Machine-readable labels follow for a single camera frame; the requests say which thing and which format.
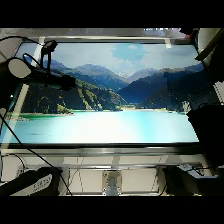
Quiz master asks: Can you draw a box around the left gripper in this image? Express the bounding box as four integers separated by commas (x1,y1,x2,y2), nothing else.
46,73,78,92

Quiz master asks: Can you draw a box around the silver frame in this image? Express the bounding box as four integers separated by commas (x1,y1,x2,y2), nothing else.
0,28,224,197

